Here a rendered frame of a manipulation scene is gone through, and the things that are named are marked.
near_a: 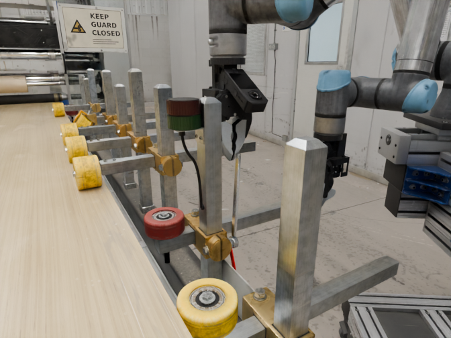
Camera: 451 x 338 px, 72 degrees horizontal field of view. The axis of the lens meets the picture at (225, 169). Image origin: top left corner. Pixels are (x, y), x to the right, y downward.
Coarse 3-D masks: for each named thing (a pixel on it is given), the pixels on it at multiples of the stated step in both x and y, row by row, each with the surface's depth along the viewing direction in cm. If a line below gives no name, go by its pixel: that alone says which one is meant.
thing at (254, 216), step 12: (276, 204) 78; (228, 216) 72; (240, 216) 72; (252, 216) 72; (264, 216) 74; (276, 216) 76; (228, 228) 70; (240, 228) 72; (156, 240) 63; (168, 240) 63; (180, 240) 64; (192, 240) 66
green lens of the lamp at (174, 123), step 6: (168, 120) 53; (174, 120) 52; (180, 120) 52; (186, 120) 52; (192, 120) 52; (198, 120) 53; (168, 126) 53; (174, 126) 52; (180, 126) 52; (186, 126) 52; (192, 126) 52; (198, 126) 53
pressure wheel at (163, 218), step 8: (160, 208) 65; (168, 208) 65; (176, 208) 65; (144, 216) 62; (152, 216) 62; (160, 216) 62; (168, 216) 62; (176, 216) 62; (184, 216) 63; (144, 224) 61; (152, 224) 59; (160, 224) 59; (168, 224) 59; (176, 224) 60; (184, 224) 63; (152, 232) 60; (160, 232) 59; (168, 232) 59; (176, 232) 60; (168, 256) 65
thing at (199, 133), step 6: (168, 114) 53; (198, 114) 53; (180, 132) 54; (198, 132) 57; (198, 138) 57; (204, 138) 56; (204, 144) 56; (186, 150) 56; (192, 156) 57; (198, 168) 58; (198, 174) 58; (198, 180) 59
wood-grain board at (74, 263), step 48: (0, 144) 119; (48, 144) 119; (0, 192) 75; (48, 192) 75; (96, 192) 75; (0, 240) 55; (48, 240) 55; (96, 240) 55; (0, 288) 43; (48, 288) 43; (96, 288) 43; (144, 288) 43; (0, 336) 35; (48, 336) 35; (96, 336) 35; (144, 336) 35
